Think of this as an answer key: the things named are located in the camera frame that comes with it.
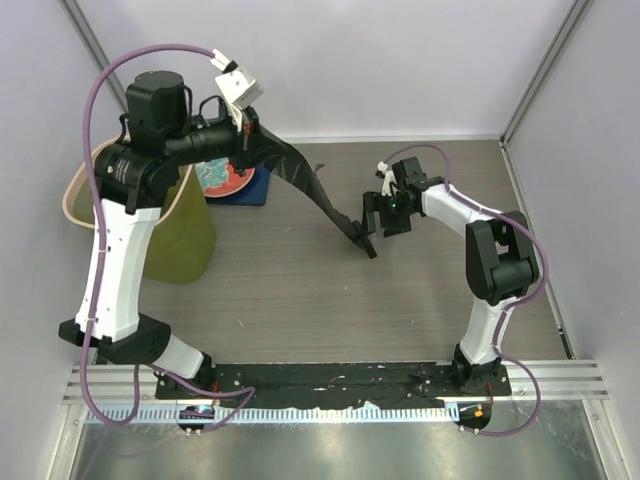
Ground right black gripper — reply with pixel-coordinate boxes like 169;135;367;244
360;191;415;238

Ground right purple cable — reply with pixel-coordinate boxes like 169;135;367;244
384;144;554;437

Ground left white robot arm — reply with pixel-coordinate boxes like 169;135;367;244
59;67;262;399

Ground black trash bag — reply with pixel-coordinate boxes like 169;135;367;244
249;127;377;259

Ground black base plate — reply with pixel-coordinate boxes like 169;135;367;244
155;360;512;410

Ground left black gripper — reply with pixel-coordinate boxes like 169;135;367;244
165;102;287;177

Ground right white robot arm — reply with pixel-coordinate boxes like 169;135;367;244
360;157;540;395

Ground blue tray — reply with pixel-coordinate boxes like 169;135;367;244
205;167;271;206

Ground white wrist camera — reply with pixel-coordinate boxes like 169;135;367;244
210;49;263;131
376;161;396;197

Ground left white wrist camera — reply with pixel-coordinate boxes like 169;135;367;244
210;49;263;131

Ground white slotted cable duct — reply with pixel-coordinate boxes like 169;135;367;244
84;403;460;425

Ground purple cable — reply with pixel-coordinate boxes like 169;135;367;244
384;144;554;437
78;43;259;459

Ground olive green trash bin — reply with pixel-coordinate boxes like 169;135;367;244
62;162;216;284

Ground red patterned plate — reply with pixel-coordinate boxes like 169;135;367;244
195;158;256;199

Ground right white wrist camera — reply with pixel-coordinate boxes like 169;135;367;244
376;161;396;197

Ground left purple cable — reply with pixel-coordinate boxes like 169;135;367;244
78;43;259;459

